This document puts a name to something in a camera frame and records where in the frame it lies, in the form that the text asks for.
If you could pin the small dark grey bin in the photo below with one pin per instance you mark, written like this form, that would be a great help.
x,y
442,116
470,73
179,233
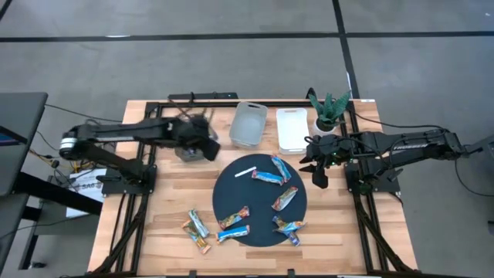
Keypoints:
x,y
187,156

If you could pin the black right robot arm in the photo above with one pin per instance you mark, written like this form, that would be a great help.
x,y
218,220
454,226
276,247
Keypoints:
x,y
409,146

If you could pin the grey stand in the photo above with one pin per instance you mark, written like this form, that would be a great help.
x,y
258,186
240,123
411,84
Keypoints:
x,y
484,146

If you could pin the white strip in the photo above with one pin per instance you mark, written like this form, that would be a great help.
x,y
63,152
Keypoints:
x,y
245,172

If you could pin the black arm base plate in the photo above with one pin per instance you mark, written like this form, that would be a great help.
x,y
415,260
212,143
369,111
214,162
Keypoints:
x,y
390,185
116,187

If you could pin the blue granola bar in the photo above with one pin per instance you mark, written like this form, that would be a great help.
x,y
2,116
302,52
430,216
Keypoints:
x,y
267,177
294,239
281,168
232,233
289,226

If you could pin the white plastic bin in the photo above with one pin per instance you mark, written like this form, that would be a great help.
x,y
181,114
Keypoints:
x,y
292,131

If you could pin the green white granola bar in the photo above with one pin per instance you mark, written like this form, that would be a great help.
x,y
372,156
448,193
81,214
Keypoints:
x,y
199,223

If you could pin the white paper sheet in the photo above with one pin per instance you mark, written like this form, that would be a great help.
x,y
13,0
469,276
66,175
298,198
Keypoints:
x,y
90,175

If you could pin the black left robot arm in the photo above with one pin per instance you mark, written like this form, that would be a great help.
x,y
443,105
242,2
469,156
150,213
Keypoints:
x,y
116,133

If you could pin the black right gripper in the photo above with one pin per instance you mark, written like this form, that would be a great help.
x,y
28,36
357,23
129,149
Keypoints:
x,y
328,150

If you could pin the black desk beam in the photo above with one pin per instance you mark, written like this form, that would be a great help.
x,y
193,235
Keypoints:
x,y
58,193

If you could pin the light grey plastic bin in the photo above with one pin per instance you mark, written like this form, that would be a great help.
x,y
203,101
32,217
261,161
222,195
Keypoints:
x,y
249,125

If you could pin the dark grey desk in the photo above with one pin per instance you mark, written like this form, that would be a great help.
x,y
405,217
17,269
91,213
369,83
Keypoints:
x,y
19,135

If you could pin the black power strip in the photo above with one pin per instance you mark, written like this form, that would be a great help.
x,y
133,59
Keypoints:
x,y
216,95

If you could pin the black aluminium table frame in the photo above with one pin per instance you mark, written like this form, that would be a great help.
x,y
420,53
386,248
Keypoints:
x,y
216,104

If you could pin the round dark blue mat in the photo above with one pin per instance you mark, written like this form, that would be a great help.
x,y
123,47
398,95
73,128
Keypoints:
x,y
254,201

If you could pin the orange green granola bar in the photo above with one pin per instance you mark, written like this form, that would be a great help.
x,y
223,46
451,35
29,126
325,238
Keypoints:
x,y
234,217
285,198
200,242

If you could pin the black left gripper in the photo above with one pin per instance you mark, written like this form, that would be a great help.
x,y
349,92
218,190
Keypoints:
x,y
189,133

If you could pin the green succulent plant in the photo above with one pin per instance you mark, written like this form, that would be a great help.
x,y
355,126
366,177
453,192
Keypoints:
x,y
328,110

